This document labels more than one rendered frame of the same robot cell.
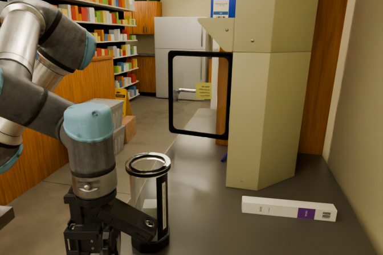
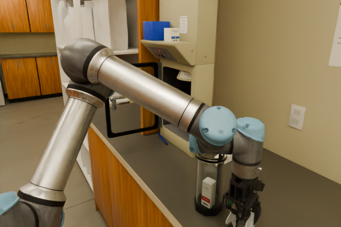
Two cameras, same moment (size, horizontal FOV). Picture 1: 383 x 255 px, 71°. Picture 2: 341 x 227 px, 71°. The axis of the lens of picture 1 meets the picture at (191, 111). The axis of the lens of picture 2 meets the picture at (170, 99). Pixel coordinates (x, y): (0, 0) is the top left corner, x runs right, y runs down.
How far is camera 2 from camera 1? 0.76 m
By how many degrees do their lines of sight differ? 44
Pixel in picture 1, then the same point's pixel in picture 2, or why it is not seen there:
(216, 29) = (186, 50)
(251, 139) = not seen: hidden behind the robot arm
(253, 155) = not seen: hidden behind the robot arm
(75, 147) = (259, 146)
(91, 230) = (252, 197)
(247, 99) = (203, 95)
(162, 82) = not seen: outside the picture
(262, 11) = (210, 38)
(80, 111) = (259, 123)
